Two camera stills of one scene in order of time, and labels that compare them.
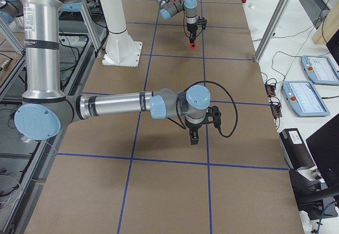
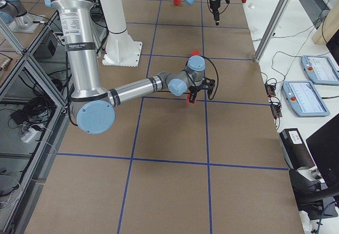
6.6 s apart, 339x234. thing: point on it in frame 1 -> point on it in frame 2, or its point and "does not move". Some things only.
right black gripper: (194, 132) -> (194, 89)
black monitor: (324, 146) does not move
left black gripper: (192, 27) -> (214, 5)
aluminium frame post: (277, 19) does not move
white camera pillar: (122, 50) does not move
